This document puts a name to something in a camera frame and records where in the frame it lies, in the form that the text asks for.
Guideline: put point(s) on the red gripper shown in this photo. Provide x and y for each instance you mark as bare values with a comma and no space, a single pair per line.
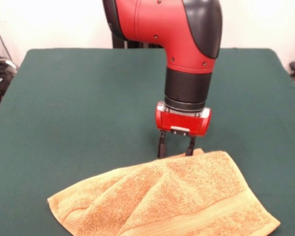
182,123

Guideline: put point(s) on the orange terry towel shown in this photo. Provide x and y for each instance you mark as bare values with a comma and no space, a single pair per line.
174,196

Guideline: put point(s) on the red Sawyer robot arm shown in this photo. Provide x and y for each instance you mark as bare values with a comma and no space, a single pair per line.
167,29

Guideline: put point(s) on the dark green table cloth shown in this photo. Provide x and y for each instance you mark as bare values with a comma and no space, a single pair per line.
64,110

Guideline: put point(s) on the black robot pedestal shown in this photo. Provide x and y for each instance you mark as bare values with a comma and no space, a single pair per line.
137,44

